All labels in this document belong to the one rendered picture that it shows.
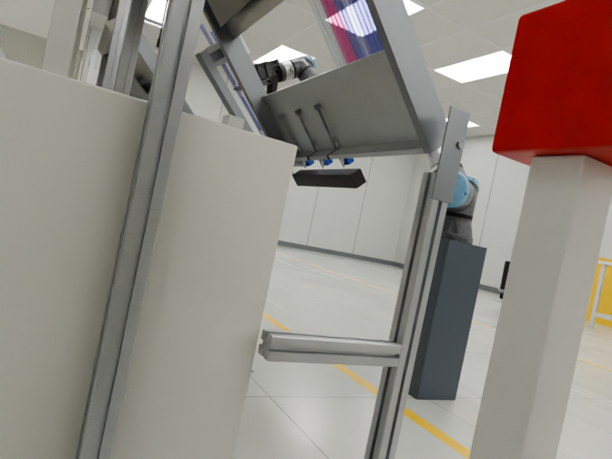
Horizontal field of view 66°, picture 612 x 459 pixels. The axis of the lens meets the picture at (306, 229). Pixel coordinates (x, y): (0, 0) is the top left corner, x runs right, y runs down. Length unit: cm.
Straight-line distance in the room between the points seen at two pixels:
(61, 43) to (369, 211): 1024
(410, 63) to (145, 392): 70
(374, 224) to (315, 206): 162
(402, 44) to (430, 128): 16
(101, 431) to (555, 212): 62
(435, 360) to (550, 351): 120
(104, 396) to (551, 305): 55
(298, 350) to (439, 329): 97
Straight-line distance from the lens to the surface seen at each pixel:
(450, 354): 175
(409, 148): 97
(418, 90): 91
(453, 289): 169
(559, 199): 53
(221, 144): 72
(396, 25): 90
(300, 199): 986
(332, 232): 1030
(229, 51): 148
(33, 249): 69
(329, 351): 81
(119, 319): 67
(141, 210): 65
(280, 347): 77
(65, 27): 72
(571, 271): 53
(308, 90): 124
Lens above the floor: 50
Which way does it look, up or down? level
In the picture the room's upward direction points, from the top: 12 degrees clockwise
